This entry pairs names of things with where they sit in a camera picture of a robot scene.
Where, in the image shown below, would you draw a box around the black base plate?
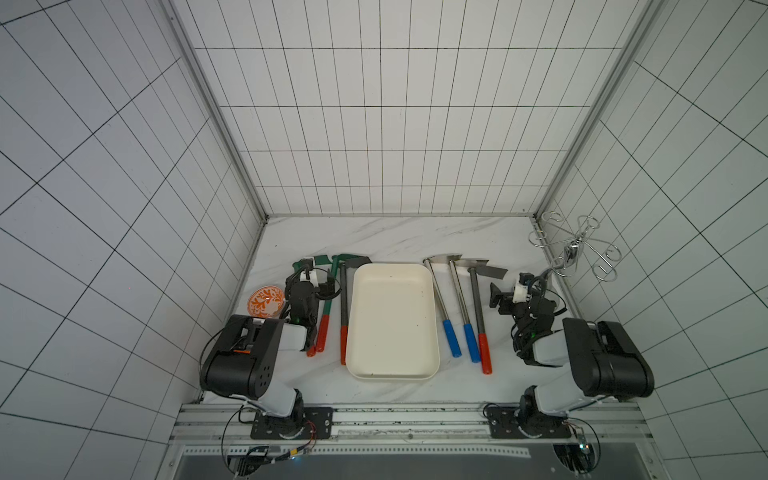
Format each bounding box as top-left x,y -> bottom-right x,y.
481,403 -> 572,440
250,407 -> 335,441

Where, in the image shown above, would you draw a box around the cream plastic storage tray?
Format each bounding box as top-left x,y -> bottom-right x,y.
345,263 -> 440,381

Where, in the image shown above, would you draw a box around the chrome wire cup rack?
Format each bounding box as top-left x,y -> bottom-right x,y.
528,211 -> 623,283

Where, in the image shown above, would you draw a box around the green hoe red grip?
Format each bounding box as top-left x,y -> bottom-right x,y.
315,253 -> 360,353
293,255 -> 341,357

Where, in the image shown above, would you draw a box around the orange patterned bowl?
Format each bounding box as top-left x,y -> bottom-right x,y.
247,285 -> 285,318

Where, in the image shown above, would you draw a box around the aluminium mounting rail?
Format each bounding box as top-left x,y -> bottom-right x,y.
169,402 -> 657,462

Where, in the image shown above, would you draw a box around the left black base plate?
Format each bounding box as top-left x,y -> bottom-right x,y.
250,407 -> 335,441

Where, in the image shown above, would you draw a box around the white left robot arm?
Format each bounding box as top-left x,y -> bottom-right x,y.
199,255 -> 341,438

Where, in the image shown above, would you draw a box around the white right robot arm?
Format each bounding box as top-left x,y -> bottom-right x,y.
489,273 -> 655,439

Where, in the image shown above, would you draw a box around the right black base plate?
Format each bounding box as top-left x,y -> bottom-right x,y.
481,403 -> 572,440

